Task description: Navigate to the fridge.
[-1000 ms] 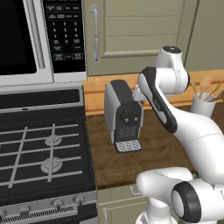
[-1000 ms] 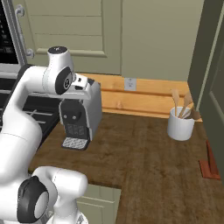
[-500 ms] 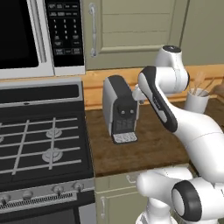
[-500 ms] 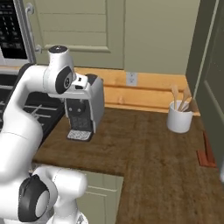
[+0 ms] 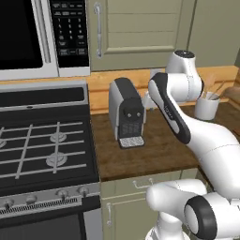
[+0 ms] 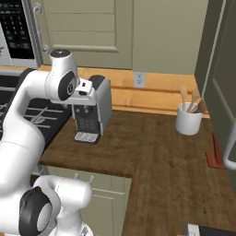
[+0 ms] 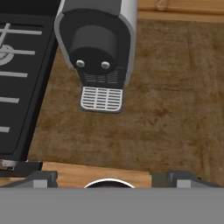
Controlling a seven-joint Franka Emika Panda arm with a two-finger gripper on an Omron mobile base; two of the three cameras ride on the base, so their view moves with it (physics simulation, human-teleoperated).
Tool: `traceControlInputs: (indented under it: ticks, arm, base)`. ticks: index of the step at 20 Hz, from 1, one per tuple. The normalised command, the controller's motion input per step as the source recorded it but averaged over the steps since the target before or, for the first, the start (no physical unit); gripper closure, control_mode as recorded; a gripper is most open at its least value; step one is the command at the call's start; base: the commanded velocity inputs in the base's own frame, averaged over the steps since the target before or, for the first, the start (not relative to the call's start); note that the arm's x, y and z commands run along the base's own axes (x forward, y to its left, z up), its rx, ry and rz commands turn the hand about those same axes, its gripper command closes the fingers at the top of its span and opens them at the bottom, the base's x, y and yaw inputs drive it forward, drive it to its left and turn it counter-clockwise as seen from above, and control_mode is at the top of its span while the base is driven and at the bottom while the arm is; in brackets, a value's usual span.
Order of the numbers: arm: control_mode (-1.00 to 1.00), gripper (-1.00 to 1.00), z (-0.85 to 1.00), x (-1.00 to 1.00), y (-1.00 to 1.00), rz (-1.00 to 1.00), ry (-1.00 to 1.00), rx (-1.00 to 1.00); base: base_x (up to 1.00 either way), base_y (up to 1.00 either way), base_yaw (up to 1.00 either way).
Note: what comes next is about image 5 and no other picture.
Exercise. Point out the wooden utensils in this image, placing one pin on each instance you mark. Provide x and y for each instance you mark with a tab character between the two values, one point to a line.
212	87

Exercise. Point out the black oven door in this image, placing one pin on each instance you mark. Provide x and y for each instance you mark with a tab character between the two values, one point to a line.
40	226

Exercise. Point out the black gas stove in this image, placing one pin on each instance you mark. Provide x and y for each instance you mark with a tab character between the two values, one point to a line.
47	146

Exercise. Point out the sage green drawer front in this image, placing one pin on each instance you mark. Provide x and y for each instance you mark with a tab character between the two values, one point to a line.
125	184

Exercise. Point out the stainless steel microwave oven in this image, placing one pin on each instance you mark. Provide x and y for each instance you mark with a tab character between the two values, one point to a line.
28	37

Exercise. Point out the grey and black coffee machine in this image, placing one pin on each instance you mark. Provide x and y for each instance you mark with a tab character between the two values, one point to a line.
129	112

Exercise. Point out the plain sage green cupboard door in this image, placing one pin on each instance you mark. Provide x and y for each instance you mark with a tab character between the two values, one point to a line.
215	31

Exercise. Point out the sage green base cupboard door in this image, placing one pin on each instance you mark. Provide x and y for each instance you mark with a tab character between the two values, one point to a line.
131	218

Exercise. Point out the silver stove knob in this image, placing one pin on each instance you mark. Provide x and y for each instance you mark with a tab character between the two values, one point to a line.
7	203
83	190
31	199
62	193

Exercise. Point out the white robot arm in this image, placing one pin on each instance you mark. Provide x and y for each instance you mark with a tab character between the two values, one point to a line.
218	150

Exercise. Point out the white utensil pot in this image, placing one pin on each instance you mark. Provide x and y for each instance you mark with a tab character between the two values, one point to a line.
206	108

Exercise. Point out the sage green wall cupboard door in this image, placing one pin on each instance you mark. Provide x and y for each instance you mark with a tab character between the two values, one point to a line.
140	31

